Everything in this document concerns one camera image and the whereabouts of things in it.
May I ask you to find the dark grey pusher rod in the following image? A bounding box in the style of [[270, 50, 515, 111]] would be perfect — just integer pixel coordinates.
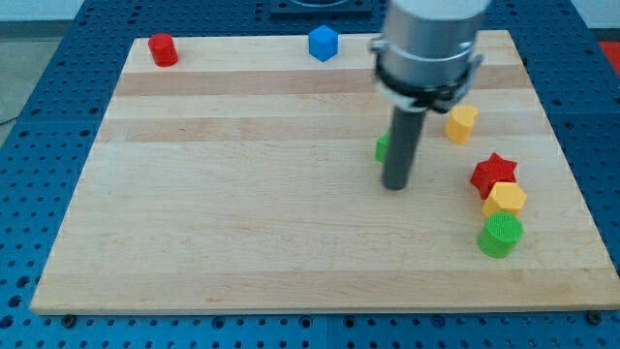
[[382, 108, 426, 190]]

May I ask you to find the green star block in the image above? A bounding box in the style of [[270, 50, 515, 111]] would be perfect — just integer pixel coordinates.
[[375, 129, 390, 162]]

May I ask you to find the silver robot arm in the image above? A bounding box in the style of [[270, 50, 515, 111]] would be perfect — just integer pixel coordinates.
[[369, 0, 491, 191]]

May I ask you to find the red star block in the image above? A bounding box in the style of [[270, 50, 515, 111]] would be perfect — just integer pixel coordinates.
[[470, 152, 517, 200]]

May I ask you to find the blue cube block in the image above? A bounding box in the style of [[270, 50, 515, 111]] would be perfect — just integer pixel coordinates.
[[308, 25, 339, 62]]

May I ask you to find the yellow hexagon block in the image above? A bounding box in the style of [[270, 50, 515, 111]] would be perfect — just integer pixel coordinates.
[[481, 182, 527, 217]]

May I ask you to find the green cylinder block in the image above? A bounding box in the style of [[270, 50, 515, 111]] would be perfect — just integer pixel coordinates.
[[478, 212, 524, 258]]

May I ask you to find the wooden board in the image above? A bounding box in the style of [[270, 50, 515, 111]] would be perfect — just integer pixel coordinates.
[[30, 30, 619, 315]]

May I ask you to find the red cylinder block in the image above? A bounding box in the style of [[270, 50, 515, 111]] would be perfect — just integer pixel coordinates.
[[147, 33, 178, 67]]

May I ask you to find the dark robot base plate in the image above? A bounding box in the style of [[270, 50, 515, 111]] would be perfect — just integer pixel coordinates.
[[268, 0, 373, 15]]

